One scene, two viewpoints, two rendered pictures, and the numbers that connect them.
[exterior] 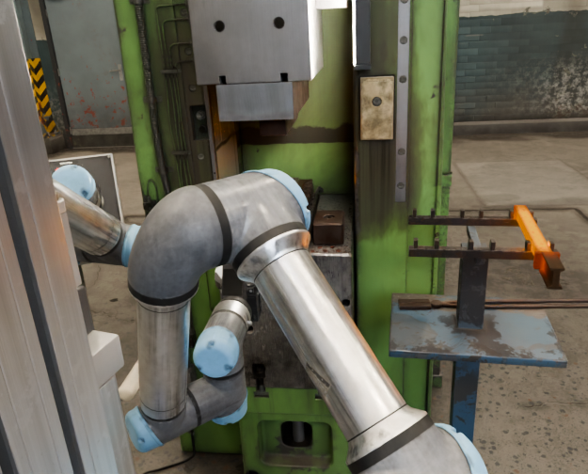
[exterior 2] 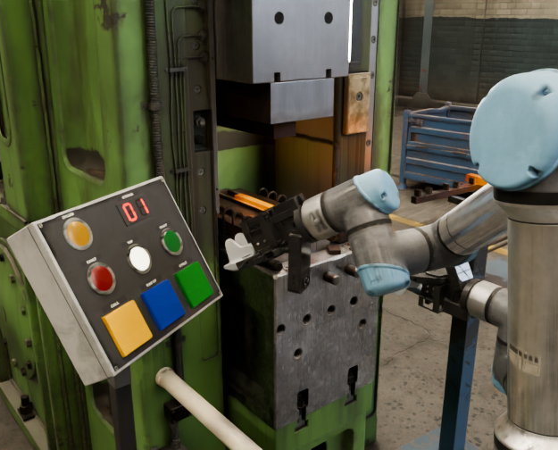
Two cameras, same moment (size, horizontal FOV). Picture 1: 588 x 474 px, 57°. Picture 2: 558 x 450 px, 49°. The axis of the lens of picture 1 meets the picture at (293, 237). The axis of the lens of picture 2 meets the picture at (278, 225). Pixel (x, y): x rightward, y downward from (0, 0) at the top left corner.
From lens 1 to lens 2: 1.29 m
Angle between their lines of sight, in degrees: 44
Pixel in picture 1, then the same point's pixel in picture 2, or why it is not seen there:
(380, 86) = (362, 81)
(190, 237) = not seen: outside the picture
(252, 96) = (302, 94)
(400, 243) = not seen: hidden behind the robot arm
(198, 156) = (198, 171)
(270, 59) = (319, 54)
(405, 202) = not seen: hidden behind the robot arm
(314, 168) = (229, 177)
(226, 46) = (283, 40)
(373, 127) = (356, 120)
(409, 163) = (371, 153)
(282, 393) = (320, 414)
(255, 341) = (303, 365)
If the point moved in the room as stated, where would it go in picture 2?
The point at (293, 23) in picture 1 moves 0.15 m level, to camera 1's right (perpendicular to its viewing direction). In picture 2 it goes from (338, 20) to (375, 19)
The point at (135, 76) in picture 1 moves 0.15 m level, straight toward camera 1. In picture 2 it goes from (132, 77) to (188, 79)
